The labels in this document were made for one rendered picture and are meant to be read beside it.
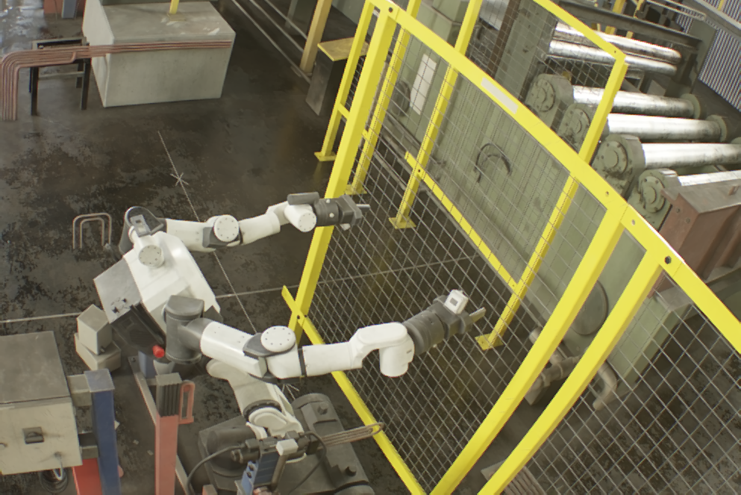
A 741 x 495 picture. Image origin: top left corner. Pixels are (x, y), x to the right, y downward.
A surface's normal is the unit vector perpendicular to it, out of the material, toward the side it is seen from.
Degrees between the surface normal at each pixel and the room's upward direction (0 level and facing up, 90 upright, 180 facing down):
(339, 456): 0
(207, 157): 0
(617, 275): 90
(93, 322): 0
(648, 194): 90
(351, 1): 90
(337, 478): 45
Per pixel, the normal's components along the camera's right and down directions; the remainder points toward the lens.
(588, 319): -0.84, 0.12
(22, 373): 0.25, -0.79
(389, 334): -0.07, -0.88
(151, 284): -0.27, -0.66
